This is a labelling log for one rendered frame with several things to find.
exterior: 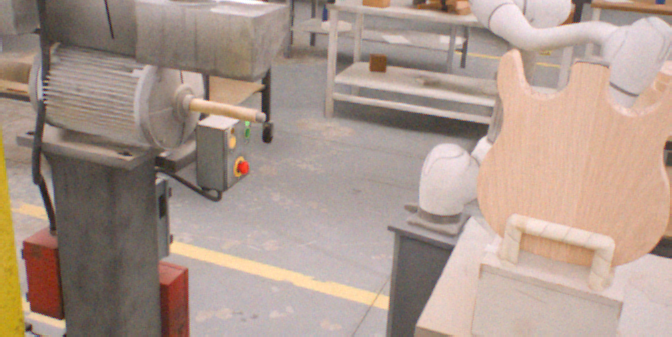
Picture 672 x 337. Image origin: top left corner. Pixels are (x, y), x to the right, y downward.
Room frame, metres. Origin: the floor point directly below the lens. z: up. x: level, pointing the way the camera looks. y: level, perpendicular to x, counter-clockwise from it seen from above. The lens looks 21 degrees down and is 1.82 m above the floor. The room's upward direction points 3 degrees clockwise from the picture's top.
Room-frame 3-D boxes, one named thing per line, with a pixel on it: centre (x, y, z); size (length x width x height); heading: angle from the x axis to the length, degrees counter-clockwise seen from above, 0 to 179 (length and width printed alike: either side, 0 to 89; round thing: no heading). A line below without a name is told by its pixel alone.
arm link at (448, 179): (2.23, -0.37, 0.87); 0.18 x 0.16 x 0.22; 112
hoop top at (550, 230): (1.22, -0.43, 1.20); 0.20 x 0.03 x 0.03; 66
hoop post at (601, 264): (1.18, -0.51, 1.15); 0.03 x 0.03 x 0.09
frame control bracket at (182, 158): (1.92, 0.44, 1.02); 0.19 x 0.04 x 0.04; 160
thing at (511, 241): (1.25, -0.35, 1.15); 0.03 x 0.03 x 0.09
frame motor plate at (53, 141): (1.80, 0.65, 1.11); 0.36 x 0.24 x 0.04; 70
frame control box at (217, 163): (1.97, 0.42, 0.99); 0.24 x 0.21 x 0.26; 70
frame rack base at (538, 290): (1.26, -0.45, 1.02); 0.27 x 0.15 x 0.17; 67
